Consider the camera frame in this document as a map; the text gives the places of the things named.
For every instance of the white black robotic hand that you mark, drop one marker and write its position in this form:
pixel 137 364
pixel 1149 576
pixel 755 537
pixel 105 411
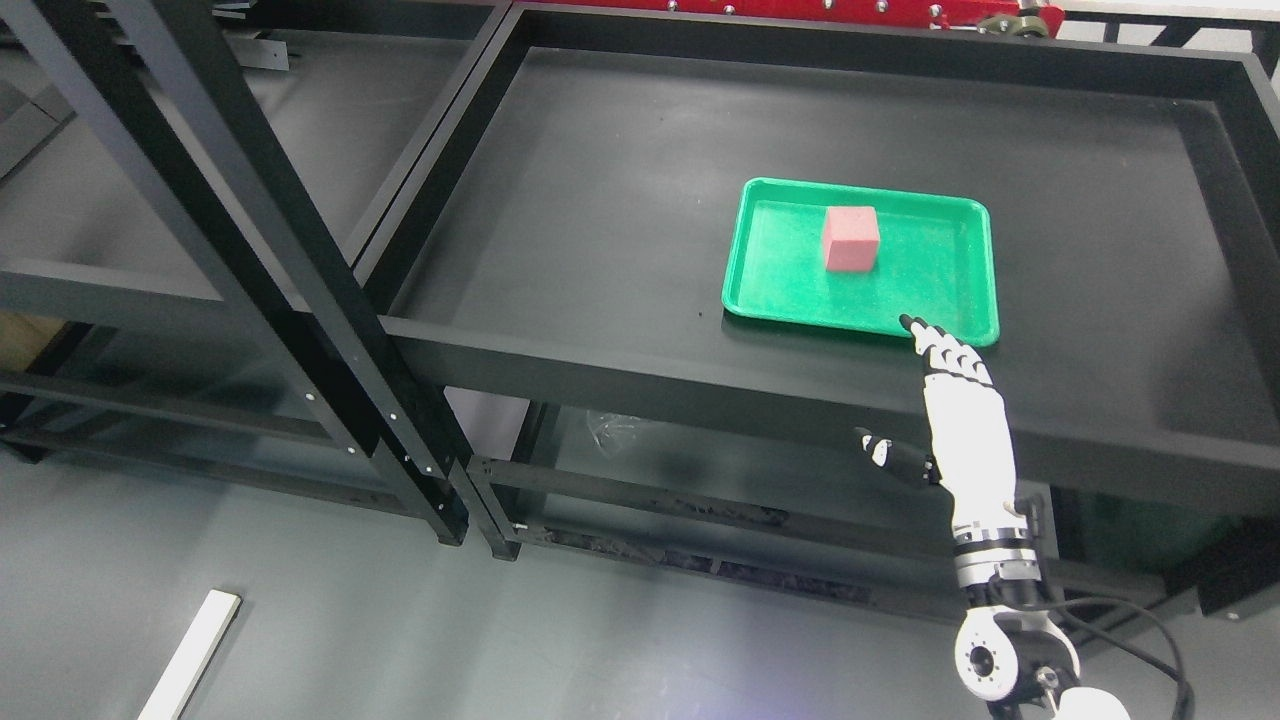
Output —
pixel 971 447

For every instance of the pink foam block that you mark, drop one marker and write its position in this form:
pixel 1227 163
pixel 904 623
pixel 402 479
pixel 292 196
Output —
pixel 851 239

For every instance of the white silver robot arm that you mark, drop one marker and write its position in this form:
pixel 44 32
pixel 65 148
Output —
pixel 1009 652

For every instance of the green plastic tray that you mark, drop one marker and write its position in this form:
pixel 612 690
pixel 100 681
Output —
pixel 936 261

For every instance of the black metal shelf right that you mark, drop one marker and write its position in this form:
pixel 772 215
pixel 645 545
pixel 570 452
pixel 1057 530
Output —
pixel 719 222

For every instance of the black metal shelf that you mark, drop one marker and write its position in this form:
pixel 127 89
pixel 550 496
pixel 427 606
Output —
pixel 339 356
pixel 719 222

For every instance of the black metal shelf left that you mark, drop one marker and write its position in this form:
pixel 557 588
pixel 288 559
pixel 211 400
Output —
pixel 339 356

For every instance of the clear plastic bag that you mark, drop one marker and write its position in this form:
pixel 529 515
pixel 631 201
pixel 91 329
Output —
pixel 613 433

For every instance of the white table with legs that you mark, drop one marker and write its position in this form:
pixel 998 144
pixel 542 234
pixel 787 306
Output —
pixel 173 690

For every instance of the red conveyor frame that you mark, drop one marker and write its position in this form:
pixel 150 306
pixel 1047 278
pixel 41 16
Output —
pixel 1018 18

